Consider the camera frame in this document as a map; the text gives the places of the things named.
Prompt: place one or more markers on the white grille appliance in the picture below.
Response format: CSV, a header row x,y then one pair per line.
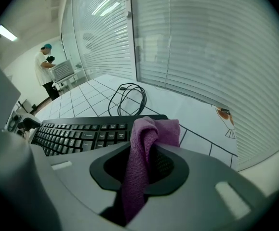
x,y
61,70

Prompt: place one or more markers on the teal cap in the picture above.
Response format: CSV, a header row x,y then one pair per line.
x,y
48,46

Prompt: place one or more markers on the ceiling light panel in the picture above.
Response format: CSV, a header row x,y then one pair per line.
x,y
6,32

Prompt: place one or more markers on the purple cloth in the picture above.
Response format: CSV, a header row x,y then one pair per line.
x,y
136,172

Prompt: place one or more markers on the black keyboard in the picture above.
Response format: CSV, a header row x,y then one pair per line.
x,y
81,136

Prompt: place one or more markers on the table with white grid cloth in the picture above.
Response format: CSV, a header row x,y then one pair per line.
x,y
88,97

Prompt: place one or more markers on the black handheld device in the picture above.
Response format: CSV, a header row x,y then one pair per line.
x,y
50,58

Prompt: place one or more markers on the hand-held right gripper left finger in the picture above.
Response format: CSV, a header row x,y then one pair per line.
x,y
76,182

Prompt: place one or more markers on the white window blinds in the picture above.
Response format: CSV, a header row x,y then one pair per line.
x,y
214,56

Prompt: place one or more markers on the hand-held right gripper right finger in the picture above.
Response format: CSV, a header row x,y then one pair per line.
x,y
202,182

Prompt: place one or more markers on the striped glass partition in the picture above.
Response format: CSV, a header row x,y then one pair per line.
x,y
98,32

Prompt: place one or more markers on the white desk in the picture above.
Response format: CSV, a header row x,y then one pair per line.
x,y
79,72

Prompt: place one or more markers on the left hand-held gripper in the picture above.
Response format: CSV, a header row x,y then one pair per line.
x,y
14,120

